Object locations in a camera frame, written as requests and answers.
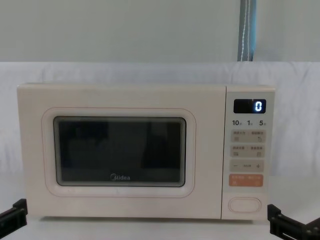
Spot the grey striped post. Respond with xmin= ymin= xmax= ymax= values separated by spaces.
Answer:
xmin=236 ymin=0 xmax=259 ymax=62

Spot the cream microwave oven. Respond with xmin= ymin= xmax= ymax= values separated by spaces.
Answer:
xmin=16 ymin=83 xmax=276 ymax=221

